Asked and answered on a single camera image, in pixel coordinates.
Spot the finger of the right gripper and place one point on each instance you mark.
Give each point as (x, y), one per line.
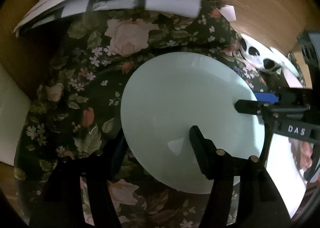
(267, 97)
(251, 107)

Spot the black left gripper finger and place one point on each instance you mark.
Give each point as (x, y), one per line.
(209, 158)

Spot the white round plate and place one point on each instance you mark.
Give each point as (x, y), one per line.
(282, 167)

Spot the mint green round plate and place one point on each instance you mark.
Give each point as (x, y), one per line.
(168, 95)

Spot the right hand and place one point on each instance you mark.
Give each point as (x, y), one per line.
(302, 152)

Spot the white bowl with black spots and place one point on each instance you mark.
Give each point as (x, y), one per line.
(267, 60)

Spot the small white box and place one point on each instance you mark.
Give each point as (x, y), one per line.
(228, 12)

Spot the dark floral cloth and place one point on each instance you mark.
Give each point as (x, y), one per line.
(77, 109)

